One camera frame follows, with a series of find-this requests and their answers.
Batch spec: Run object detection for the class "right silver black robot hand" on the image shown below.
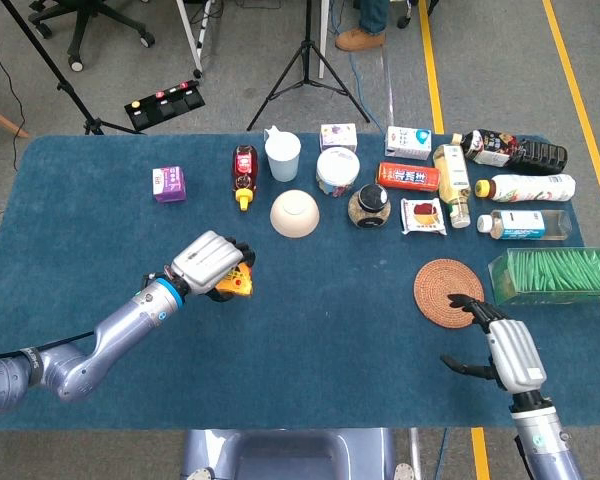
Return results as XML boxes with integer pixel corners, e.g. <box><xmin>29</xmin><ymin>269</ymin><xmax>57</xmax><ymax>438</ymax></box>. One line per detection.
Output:
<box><xmin>439</xmin><ymin>293</ymin><xmax>549</xmax><ymax>396</ymax></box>

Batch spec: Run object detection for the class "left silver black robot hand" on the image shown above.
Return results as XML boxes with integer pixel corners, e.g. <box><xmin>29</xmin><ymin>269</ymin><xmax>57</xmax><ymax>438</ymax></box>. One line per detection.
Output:
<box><xmin>169</xmin><ymin>230</ymin><xmax>257</xmax><ymax>304</ymax></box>

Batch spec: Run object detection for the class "yellow tape measure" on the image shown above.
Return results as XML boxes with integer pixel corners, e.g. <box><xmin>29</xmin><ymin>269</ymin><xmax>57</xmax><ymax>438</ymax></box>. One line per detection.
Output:
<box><xmin>214</xmin><ymin>263</ymin><xmax>255</xmax><ymax>300</ymax></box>

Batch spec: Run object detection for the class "purple tissue pack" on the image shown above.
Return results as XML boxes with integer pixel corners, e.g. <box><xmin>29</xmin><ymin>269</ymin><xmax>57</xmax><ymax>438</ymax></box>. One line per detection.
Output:
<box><xmin>152</xmin><ymin>165</ymin><xmax>188</xmax><ymax>204</ymax></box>

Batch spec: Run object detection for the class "clear box of green straws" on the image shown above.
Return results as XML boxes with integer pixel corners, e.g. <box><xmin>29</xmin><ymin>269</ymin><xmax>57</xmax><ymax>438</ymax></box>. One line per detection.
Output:
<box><xmin>487</xmin><ymin>246</ymin><xmax>600</xmax><ymax>307</ymax></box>

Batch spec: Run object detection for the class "syrup bottle with yellow cap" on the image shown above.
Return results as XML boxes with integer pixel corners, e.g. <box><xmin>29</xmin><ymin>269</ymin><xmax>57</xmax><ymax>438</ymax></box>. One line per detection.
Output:
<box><xmin>231</xmin><ymin>144</ymin><xmax>260</xmax><ymax>213</ymax></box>

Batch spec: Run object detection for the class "round woven rattan coaster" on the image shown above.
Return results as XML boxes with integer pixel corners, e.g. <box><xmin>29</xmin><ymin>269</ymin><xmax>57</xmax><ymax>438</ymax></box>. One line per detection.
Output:
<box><xmin>413</xmin><ymin>257</ymin><xmax>486</xmax><ymax>330</ymax></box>

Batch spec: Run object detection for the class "white upturned bowl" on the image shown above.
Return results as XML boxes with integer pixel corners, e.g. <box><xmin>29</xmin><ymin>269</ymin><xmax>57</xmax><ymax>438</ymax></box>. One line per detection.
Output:
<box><xmin>269</xmin><ymin>189</ymin><xmax>321</xmax><ymax>239</ymax></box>

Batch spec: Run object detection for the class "light blue plastic cup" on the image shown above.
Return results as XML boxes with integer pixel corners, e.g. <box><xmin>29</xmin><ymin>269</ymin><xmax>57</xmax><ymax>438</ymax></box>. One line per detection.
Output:
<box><xmin>263</xmin><ymin>125</ymin><xmax>302</xmax><ymax>183</ymax></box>

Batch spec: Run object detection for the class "clear bottle with white cap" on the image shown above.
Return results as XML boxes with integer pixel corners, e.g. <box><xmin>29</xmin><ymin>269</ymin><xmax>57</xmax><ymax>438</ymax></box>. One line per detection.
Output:
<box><xmin>476</xmin><ymin>209</ymin><xmax>574</xmax><ymax>242</ymax></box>

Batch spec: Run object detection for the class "blue tablecloth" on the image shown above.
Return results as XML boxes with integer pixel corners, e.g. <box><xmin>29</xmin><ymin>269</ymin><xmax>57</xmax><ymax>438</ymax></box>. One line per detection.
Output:
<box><xmin>0</xmin><ymin>132</ymin><xmax>600</xmax><ymax>431</ymax></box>

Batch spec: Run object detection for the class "black foot pedal board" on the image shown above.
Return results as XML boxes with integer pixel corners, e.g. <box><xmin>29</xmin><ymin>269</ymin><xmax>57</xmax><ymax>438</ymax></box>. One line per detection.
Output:
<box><xmin>123</xmin><ymin>79</ymin><xmax>206</xmax><ymax>132</ymax></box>

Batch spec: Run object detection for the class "clear tub of colourful clips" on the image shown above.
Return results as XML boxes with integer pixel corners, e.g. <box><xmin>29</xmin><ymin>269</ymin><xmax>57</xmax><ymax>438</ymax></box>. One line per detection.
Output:
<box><xmin>315</xmin><ymin>148</ymin><xmax>361</xmax><ymax>198</ymax></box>

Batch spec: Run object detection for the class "white bottle with yellow cap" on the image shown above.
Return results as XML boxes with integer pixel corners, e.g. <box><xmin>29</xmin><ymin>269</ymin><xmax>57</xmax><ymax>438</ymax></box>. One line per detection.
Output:
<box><xmin>474</xmin><ymin>173</ymin><xmax>577</xmax><ymax>204</ymax></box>

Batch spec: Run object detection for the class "white snack packet red print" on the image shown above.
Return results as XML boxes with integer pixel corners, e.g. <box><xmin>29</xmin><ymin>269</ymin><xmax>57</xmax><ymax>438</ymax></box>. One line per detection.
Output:
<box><xmin>399</xmin><ymin>197</ymin><xmax>448</xmax><ymax>237</ymax></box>

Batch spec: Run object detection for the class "round grain jar black lid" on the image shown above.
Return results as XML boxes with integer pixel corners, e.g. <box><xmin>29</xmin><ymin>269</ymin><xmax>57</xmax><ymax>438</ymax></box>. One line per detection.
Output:
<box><xmin>347</xmin><ymin>183</ymin><xmax>393</xmax><ymax>230</ymax></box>

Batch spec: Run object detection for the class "white purple small box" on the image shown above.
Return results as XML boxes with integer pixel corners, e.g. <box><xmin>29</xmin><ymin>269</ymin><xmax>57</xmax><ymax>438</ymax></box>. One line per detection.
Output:
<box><xmin>319</xmin><ymin>122</ymin><xmax>358</xmax><ymax>153</ymax></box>

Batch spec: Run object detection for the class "yellow oil bottle white cap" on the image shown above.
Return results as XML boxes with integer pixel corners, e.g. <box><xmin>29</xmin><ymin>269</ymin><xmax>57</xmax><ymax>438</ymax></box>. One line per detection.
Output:
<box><xmin>432</xmin><ymin>143</ymin><xmax>473</xmax><ymax>230</ymax></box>

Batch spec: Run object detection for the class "dark bottle with floral label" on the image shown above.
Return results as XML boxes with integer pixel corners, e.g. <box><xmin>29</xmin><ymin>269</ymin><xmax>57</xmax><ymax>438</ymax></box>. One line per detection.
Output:
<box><xmin>451</xmin><ymin>128</ymin><xmax>569</xmax><ymax>176</ymax></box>

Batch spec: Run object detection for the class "orange cylindrical snack pack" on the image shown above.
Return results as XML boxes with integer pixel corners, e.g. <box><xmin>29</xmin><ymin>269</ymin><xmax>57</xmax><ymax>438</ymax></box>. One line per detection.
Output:
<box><xmin>376</xmin><ymin>161</ymin><xmax>441</xmax><ymax>194</ymax></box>

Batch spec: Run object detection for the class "grey-blue robot torso base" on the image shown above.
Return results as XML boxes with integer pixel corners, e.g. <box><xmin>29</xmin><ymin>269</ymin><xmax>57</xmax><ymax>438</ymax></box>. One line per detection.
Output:
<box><xmin>179</xmin><ymin>428</ymin><xmax>416</xmax><ymax>480</ymax></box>

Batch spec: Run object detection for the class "white slanted stand leg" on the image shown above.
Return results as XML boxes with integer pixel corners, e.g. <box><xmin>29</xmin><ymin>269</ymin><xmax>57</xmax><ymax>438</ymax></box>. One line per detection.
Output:
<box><xmin>174</xmin><ymin>0</ymin><xmax>216</xmax><ymax>79</ymax></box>

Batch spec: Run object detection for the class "black slanted stand pole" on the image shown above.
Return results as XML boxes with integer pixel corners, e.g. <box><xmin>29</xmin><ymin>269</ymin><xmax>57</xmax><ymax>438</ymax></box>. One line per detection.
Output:
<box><xmin>0</xmin><ymin>0</ymin><xmax>144</xmax><ymax>136</ymax></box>

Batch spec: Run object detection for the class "white blue milk carton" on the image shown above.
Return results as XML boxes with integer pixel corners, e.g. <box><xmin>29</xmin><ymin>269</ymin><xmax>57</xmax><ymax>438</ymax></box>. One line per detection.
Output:
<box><xmin>383</xmin><ymin>125</ymin><xmax>434</xmax><ymax>162</ymax></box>

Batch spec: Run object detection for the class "white upright table leg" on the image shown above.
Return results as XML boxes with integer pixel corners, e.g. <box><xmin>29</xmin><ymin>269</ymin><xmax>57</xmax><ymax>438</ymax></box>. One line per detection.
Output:
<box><xmin>318</xmin><ymin>0</ymin><xmax>330</xmax><ymax>80</ymax></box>

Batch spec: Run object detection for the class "light wooden furniture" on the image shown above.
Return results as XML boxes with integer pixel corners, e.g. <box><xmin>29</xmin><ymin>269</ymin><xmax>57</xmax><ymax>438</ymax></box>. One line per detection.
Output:
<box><xmin>0</xmin><ymin>84</ymin><xmax>31</xmax><ymax>139</ymax></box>

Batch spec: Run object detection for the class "black office chair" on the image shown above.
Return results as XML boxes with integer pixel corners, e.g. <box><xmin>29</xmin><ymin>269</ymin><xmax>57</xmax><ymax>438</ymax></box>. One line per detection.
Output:
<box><xmin>28</xmin><ymin>0</ymin><xmax>156</xmax><ymax>71</ymax></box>

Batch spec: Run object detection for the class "person in blue jeans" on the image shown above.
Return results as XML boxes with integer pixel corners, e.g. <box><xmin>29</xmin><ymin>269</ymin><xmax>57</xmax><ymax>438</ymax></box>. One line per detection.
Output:
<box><xmin>334</xmin><ymin>0</ymin><xmax>391</xmax><ymax>53</ymax></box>

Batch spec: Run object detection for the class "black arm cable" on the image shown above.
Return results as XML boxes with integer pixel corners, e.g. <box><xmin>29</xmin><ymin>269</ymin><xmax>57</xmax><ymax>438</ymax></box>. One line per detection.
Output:
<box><xmin>0</xmin><ymin>332</ymin><xmax>99</xmax><ymax>364</ymax></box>

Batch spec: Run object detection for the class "black camera tripod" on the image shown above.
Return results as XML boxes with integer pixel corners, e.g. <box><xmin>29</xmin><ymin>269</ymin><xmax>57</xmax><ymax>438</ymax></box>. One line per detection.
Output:
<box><xmin>246</xmin><ymin>0</ymin><xmax>371</xmax><ymax>132</ymax></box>

